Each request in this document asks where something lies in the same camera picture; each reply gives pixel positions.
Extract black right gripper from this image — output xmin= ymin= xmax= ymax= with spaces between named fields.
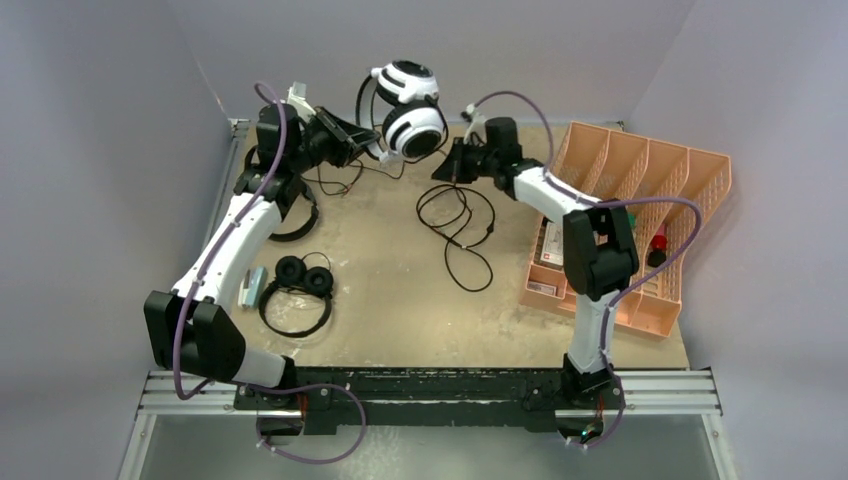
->
xmin=431 ymin=138 xmax=498 ymax=186

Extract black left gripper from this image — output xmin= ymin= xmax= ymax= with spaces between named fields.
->
xmin=289 ymin=106 xmax=380 ymax=174

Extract white and black headphones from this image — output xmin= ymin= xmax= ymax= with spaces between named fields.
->
xmin=354 ymin=59 xmax=448 ymax=164

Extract braided black headphone cable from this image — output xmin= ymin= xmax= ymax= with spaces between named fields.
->
xmin=360 ymin=79 xmax=497 ymax=293

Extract black over-ear headphones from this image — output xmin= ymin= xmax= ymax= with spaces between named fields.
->
xmin=257 ymin=252 xmax=335 ymax=339

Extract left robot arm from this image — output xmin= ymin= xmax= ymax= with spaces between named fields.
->
xmin=143 ymin=103 xmax=380 ymax=409

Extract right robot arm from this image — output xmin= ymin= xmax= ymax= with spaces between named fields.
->
xmin=432 ymin=117 xmax=639 ymax=407

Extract black headband headset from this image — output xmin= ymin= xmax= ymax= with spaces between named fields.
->
xmin=268 ymin=181 xmax=321 ymax=244

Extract large white staples box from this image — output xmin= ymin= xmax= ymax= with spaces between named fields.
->
xmin=540 ymin=222 xmax=564 ymax=267

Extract white box in front tray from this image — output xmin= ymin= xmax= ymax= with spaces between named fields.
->
xmin=527 ymin=281 xmax=557 ymax=296

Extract peach plastic file organizer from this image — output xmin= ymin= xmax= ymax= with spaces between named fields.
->
xmin=520 ymin=122 xmax=732 ymax=338

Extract thin black headset cable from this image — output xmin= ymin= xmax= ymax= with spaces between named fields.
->
xmin=301 ymin=155 xmax=407 ymax=198

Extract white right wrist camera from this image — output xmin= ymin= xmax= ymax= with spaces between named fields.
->
xmin=461 ymin=103 xmax=486 ymax=144

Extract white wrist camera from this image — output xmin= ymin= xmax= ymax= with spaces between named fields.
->
xmin=461 ymin=103 xmax=486 ymax=144
xmin=286 ymin=82 xmax=315 ymax=121

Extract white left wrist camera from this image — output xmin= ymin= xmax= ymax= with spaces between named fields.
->
xmin=286 ymin=82 xmax=315 ymax=121

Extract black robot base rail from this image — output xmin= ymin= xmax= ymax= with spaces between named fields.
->
xmin=234 ymin=364 xmax=626 ymax=443

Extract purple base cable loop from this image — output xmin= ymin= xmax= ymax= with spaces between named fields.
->
xmin=255 ymin=384 xmax=367 ymax=468

